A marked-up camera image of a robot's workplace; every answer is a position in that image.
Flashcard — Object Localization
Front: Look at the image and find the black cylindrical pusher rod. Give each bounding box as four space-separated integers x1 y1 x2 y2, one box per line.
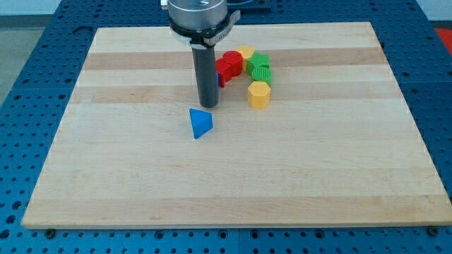
192 47 219 108

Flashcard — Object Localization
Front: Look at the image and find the blue triangle block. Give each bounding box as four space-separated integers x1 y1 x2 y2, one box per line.
189 108 213 139

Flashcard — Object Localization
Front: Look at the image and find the red cylinder block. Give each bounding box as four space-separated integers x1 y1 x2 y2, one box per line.
222 51 243 77

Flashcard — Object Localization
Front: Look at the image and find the blue block behind rod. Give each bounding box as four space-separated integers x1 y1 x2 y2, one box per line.
215 73 220 100

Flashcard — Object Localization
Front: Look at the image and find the yellow cylinder block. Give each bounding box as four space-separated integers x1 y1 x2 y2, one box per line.
236 45 255 73

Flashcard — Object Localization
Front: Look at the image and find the green star block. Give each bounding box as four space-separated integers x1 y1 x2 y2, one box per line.
246 52 270 75

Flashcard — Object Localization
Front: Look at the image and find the yellow hexagon block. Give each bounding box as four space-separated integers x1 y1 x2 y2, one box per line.
247 81 271 109

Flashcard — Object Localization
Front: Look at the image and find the wooden board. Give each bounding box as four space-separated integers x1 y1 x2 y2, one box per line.
22 22 451 229

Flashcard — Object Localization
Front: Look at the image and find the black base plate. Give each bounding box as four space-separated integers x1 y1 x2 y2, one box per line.
227 0 273 11

